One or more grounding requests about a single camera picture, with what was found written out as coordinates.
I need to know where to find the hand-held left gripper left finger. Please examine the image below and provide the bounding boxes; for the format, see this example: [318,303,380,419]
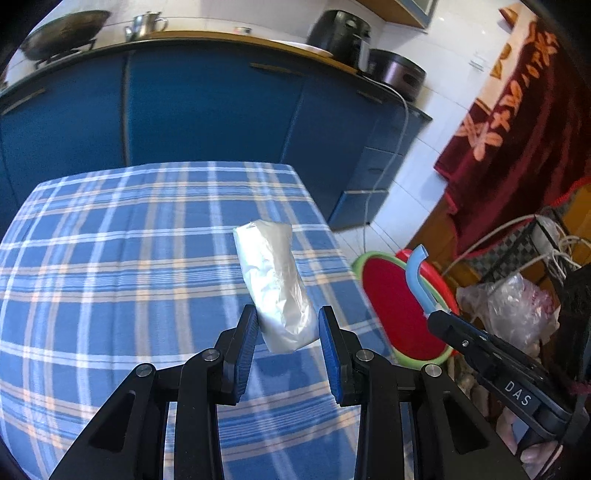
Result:
[48,305,258,480]

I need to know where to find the gas stove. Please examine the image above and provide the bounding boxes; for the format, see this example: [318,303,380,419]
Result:
[0,39,98,90]

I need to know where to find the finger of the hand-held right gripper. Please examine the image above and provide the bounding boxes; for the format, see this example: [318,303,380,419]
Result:
[427,310,498,376]
[450,314,523,366]

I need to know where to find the blue wall cabinet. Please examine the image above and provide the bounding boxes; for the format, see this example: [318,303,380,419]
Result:
[360,0,439,29]

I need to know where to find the black air fryer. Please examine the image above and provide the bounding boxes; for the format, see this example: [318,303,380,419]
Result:
[307,9,372,72]

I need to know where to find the clear plastic bag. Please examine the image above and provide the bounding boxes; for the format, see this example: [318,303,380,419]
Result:
[457,272,561,356]

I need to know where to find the dark red patterned towel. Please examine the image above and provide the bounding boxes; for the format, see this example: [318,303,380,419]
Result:
[434,2,591,241]

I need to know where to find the light blue plastic strip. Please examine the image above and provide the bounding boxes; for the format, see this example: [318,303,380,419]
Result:
[405,246,438,318]

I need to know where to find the white plastic packet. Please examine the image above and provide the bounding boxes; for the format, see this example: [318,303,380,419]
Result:
[232,220,320,355]

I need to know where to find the steel kettle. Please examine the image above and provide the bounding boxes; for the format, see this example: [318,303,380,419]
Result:
[124,13,168,41]

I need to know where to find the dark rice cooker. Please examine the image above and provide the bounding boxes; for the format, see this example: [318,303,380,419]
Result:
[367,48,426,102]

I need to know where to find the red bin with green rim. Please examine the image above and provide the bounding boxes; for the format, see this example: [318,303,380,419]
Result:
[351,250,460,370]

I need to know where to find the checkered cloth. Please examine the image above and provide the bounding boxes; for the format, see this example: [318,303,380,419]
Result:
[471,226,539,282]

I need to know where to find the blue checked tablecloth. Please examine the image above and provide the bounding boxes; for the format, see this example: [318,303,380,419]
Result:
[0,161,393,480]

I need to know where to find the kitchen countertop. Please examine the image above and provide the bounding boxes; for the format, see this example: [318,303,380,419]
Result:
[0,30,432,121]

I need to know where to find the blue kitchen base cabinet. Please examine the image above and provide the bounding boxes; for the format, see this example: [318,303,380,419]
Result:
[0,41,432,232]

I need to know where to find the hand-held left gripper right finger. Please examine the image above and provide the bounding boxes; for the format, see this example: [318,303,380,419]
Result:
[318,305,532,480]

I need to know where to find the pile of white eggs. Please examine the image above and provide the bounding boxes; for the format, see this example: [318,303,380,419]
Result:
[455,357,559,480]

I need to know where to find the dark wok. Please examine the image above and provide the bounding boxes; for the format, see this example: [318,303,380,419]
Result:
[19,10,112,61]

